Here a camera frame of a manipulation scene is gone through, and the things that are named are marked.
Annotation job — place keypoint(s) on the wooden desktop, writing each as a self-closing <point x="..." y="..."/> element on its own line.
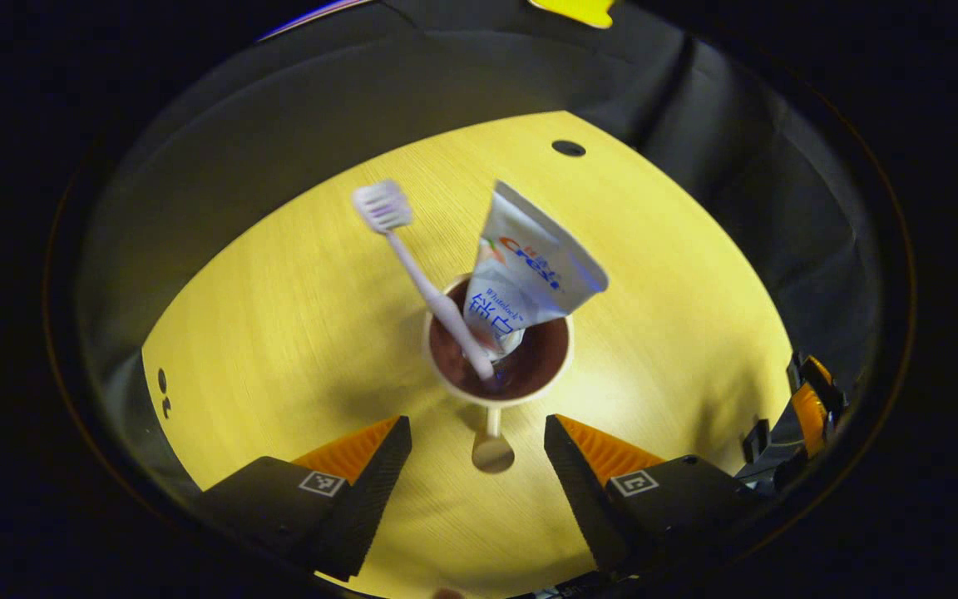
<point x="279" y="333"/>

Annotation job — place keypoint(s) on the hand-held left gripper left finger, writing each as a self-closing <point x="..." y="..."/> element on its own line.
<point x="375" y="499"/>

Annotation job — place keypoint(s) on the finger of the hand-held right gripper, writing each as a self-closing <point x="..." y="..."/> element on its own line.
<point x="812" y="408"/>

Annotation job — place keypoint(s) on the beige cup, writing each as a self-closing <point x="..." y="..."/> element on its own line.
<point x="541" y="366"/>

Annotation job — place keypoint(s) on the white toothpaste tube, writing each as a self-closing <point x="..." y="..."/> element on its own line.
<point x="529" y="266"/>

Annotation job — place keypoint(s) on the round black desk grommet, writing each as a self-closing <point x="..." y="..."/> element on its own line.
<point x="569" y="148"/>

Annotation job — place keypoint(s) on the pink toothbrush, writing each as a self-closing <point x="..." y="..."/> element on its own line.
<point x="429" y="291"/>

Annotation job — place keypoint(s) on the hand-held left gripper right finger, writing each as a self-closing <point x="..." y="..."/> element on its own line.
<point x="579" y="499"/>

